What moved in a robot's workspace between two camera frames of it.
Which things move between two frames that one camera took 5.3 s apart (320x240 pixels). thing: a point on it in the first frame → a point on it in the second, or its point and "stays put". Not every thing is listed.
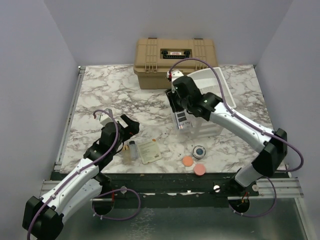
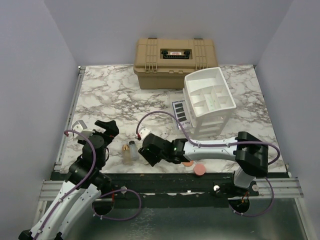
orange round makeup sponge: [187, 161] stays put
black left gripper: [132, 128] → [111, 130]
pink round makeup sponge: [199, 169] stays put
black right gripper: [171, 96] → [147, 155]
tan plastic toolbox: [155, 58] stays put
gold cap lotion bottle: [127, 157] stays put
